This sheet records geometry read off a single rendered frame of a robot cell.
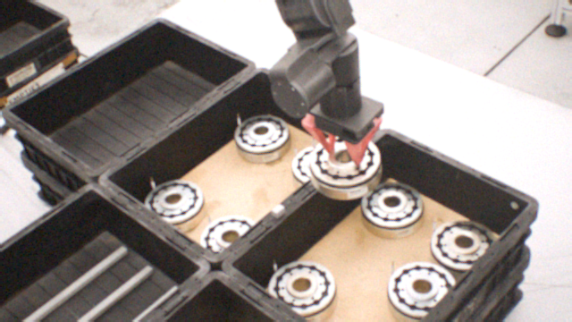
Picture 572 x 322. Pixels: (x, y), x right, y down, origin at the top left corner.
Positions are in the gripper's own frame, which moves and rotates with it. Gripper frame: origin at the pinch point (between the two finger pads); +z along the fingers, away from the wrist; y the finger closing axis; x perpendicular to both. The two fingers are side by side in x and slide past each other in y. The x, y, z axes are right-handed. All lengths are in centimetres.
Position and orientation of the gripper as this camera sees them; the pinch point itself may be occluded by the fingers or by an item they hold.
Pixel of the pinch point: (344, 153)
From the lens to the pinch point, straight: 115.4
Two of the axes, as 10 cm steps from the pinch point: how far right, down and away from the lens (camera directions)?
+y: 7.9, 3.7, -4.9
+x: 6.1, -6.0, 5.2
